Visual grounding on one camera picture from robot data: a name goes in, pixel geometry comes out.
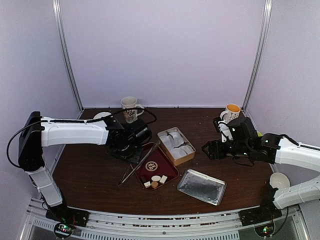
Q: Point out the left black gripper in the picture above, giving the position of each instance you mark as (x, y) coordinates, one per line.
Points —
(134, 159)

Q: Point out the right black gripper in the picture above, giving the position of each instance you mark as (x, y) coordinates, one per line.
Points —
(212, 144)

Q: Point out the beige illustrated tin lid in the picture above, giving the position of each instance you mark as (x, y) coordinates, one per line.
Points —
(202, 187)

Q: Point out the black tongs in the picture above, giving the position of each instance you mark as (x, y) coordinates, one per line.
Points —
(126, 177)

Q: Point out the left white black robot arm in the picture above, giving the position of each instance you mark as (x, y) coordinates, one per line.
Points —
(40, 132)

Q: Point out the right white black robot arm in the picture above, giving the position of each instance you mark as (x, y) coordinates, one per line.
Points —
(274, 149)

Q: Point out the beige chocolate tin box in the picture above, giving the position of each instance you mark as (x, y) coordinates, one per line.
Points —
(176, 146)

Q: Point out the white round chocolate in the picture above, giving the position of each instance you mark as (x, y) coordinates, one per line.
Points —
(156, 178)

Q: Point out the white square chocolate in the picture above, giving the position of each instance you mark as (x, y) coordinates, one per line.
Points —
(147, 184)

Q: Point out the brown round chocolate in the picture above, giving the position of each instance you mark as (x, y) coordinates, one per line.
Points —
(154, 184)

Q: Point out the white rectangular chocolate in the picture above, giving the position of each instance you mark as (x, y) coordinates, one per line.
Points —
(163, 179)

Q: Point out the white paper cup liner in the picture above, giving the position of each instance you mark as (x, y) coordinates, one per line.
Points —
(177, 152)
(167, 138)
(187, 149)
(176, 135)

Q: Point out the tall floral beige mug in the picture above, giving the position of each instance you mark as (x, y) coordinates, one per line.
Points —
(132, 110)

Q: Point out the white teacup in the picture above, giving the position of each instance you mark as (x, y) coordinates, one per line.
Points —
(101, 115)

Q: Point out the dark red lacquer tray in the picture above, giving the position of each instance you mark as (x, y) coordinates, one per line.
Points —
(157, 164)

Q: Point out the white mug yellow interior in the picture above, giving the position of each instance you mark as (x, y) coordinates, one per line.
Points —
(231, 112)

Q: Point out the white bowl near right base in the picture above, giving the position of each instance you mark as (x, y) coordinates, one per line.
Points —
(279, 180)

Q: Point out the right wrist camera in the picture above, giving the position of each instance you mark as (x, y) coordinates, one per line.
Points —
(222, 127)

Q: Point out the front aluminium rail frame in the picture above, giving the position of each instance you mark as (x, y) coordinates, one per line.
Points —
(223, 225)

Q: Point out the right aluminium frame post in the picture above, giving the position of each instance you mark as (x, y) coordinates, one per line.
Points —
(264, 30)

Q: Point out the aluminium frame post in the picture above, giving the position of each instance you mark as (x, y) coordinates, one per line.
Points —
(65, 53)
(264, 30)

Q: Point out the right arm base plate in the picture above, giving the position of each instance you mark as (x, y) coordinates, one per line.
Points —
(258, 215)

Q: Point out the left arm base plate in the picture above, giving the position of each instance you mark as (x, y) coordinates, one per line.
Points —
(69, 216)

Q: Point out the left aluminium frame post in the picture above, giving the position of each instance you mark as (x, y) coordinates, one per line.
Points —
(65, 53)

